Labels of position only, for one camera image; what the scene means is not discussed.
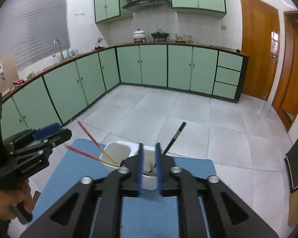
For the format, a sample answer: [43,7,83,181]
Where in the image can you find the red-handled bamboo chopstick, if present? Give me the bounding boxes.
[77,121,119,167]

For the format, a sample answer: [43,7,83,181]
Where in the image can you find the red orange bamboo chopstick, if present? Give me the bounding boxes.
[64,144,119,167]

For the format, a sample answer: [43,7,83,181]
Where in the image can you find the black chopstick silver band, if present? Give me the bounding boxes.
[163,121,187,155]

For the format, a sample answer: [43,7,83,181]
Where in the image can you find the green lower kitchen cabinets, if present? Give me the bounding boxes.
[1,44,249,138]

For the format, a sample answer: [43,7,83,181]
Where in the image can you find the person's left hand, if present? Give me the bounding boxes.
[0,179,35,221]

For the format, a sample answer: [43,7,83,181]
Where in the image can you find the blue table cloth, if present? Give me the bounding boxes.
[30,138,217,238]

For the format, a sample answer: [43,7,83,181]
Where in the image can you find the red cloth on counter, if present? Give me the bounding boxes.
[13,79,25,86]

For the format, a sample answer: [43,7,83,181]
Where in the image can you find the white divided utensil holder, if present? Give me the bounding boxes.
[99,140,165,191]

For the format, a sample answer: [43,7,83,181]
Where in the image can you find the cardboard panel with switches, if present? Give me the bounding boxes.
[0,52,19,96]

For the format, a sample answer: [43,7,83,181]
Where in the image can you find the chrome sink faucet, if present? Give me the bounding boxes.
[52,39,65,61]

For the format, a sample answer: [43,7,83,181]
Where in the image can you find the grey window blind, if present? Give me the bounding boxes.
[0,0,70,70]

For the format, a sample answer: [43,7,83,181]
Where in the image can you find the small kettle on counter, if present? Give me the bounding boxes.
[95,37,104,50]

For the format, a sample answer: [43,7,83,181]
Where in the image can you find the white cooking pot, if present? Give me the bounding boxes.
[133,29,146,42]

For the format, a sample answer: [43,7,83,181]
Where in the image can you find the brown wooden door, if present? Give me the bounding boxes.
[241,0,280,101]
[272,11,298,131]

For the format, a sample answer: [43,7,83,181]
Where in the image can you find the black wok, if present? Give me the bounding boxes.
[151,29,169,41]

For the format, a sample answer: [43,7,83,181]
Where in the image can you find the glass jars on counter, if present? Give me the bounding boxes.
[169,33,198,44]

